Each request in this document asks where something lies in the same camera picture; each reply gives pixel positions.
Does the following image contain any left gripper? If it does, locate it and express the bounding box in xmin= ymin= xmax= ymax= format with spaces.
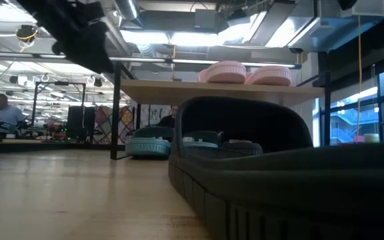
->
xmin=17 ymin=0 xmax=115 ymax=73

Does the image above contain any pink slide sandal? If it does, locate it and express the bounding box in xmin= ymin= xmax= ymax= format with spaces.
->
xmin=245 ymin=65 xmax=293 ymax=87
xmin=197 ymin=60 xmax=247 ymax=85

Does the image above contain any green slide sandal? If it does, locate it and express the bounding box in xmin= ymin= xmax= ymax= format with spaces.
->
xmin=181 ymin=130 xmax=225 ymax=149
xmin=125 ymin=126 xmax=174 ymax=159

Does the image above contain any black ceiling lamp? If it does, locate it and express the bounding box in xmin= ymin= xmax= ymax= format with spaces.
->
xmin=15 ymin=25 xmax=40 ymax=44

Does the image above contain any colourful patterned quilt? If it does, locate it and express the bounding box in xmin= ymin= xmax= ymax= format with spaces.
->
xmin=93 ymin=105 xmax=135 ymax=145

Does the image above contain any person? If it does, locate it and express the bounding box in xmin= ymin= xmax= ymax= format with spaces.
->
xmin=0 ymin=93 xmax=26 ymax=131
xmin=157 ymin=105 xmax=179 ymax=129

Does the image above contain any black background frame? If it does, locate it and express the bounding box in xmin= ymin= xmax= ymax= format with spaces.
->
xmin=33 ymin=81 xmax=87 ymax=127

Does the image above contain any silver round ceiling duct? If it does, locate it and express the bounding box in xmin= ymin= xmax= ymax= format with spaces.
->
xmin=113 ymin=0 xmax=140 ymax=21

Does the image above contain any long ceiling light rail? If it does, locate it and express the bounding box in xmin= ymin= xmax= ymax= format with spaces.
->
xmin=0 ymin=50 xmax=302 ymax=70

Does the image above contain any black metal table frame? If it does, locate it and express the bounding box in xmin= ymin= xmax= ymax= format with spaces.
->
xmin=0 ymin=139 xmax=113 ymax=157

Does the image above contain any wooden shelf with black frame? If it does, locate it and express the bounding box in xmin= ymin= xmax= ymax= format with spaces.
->
xmin=110 ymin=61 xmax=333 ymax=161

